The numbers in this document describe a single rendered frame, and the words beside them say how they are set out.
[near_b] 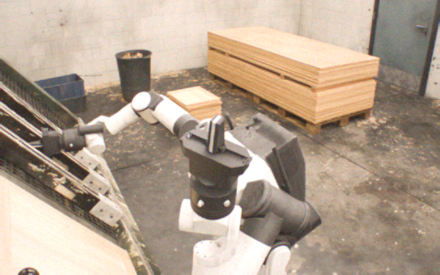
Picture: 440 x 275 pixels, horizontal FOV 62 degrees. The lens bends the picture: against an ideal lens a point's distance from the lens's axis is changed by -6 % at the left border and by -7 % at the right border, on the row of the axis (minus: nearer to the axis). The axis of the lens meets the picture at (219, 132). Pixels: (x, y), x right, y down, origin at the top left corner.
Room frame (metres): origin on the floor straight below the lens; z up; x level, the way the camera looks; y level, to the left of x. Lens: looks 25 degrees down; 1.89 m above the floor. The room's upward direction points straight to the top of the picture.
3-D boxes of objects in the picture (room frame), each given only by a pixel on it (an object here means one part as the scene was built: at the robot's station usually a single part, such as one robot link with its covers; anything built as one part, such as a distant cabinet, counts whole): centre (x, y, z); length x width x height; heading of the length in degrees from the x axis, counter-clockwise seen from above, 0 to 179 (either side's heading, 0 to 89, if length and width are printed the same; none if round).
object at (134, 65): (5.20, 1.18, 0.33); 0.52 x 0.51 x 0.65; 31
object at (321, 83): (5.27, -0.87, 0.39); 2.46 x 1.05 x 0.78; 31
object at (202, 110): (4.19, 0.35, 0.20); 0.61 x 0.53 x 0.40; 31
